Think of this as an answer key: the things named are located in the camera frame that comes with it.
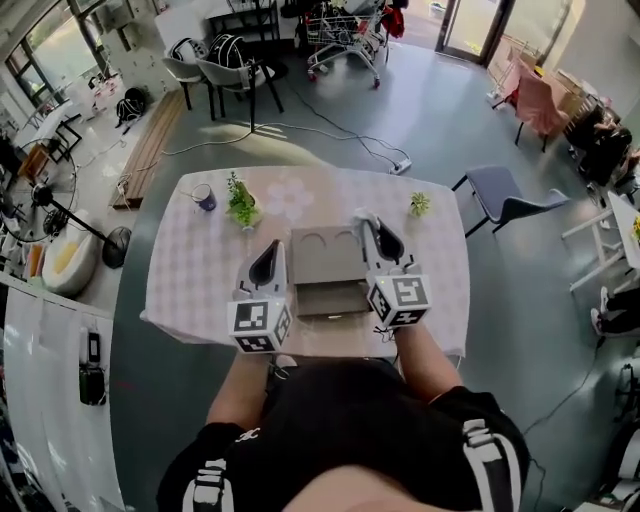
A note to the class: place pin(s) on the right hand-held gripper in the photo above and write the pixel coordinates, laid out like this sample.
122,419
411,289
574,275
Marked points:
410,292

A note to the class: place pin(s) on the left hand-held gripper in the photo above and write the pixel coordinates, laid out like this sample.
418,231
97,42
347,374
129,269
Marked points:
252,317

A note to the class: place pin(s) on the grey box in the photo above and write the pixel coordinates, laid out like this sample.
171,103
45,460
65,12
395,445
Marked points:
325,260

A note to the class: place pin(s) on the person's right forearm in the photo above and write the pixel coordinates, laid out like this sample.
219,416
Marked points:
425,362

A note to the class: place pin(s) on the person's left forearm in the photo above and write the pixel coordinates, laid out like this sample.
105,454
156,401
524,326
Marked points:
240,390

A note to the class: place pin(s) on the small potted plant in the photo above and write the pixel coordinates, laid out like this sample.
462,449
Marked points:
420,204

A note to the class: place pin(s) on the table with checked cloth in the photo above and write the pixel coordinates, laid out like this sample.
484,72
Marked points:
200,280

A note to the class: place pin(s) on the green plant in white pot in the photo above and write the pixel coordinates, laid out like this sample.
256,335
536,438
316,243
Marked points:
242,210

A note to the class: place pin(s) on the white power strip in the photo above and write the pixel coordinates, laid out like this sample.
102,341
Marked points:
401,166

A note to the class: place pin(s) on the blue mug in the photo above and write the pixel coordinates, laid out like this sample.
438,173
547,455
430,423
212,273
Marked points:
206,200

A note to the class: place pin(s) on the grey chair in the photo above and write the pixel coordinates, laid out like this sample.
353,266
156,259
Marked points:
505,195

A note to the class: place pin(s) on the wooden platform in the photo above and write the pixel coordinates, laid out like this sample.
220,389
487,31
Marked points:
150,150

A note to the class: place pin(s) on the person's black shirt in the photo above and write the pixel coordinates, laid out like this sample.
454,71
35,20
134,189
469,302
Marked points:
350,425

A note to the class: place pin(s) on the grey armchair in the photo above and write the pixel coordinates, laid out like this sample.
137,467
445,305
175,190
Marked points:
225,77
180,70

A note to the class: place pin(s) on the black device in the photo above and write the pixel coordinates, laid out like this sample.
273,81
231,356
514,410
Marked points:
92,385

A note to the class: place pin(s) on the pink chair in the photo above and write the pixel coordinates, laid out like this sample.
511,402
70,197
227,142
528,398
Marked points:
540,107

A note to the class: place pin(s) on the metal shopping cart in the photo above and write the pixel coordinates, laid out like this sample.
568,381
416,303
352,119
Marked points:
345,40

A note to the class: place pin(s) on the black backpack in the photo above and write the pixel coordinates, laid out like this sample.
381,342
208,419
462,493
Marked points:
132,102

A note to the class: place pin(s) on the coat rack with clothes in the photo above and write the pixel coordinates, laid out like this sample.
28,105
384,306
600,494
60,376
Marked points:
395,20

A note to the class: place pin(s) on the black bag with white stripes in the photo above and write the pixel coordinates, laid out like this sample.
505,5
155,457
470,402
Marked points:
227,47

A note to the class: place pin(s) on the black floor fan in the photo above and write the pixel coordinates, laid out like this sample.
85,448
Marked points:
42,192

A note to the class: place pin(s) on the glass entrance door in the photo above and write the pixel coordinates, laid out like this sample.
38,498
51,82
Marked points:
470,25

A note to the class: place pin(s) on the white and black bag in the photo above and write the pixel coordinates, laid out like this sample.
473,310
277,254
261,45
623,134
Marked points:
185,50

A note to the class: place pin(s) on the white table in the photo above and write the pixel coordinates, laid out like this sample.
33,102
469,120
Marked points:
627,220

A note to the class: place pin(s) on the yellow flowers in pot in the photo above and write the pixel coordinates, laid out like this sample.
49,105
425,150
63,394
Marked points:
636,227

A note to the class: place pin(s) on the white partition board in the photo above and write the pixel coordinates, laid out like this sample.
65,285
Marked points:
50,425

